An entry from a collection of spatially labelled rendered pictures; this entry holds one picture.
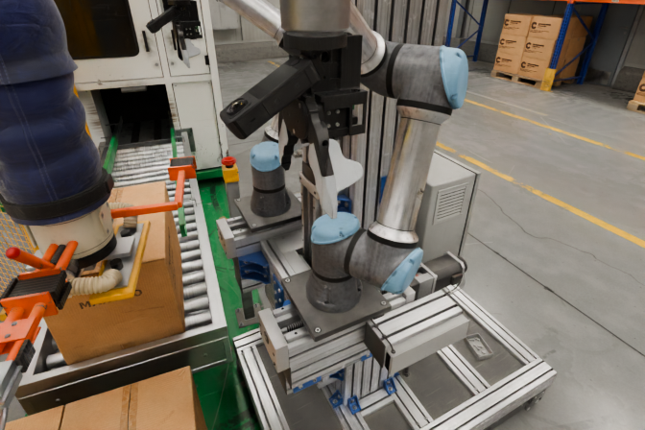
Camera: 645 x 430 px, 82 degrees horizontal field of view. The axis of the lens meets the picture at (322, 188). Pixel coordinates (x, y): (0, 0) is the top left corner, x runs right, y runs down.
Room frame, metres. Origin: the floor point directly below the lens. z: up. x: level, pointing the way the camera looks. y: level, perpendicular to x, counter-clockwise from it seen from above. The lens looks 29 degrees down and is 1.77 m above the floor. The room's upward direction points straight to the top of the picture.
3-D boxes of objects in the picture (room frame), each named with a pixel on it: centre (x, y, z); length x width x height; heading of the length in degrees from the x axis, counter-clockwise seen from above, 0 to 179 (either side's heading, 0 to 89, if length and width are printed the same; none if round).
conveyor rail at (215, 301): (2.10, 0.82, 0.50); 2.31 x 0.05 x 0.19; 21
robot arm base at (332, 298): (0.75, -0.03, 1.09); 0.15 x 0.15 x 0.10
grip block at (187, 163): (1.17, 0.49, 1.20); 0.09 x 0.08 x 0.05; 105
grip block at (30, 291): (0.57, 0.59, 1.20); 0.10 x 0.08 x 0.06; 105
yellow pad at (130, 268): (0.84, 0.57, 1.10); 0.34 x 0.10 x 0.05; 15
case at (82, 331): (1.21, 0.83, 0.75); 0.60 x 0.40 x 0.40; 20
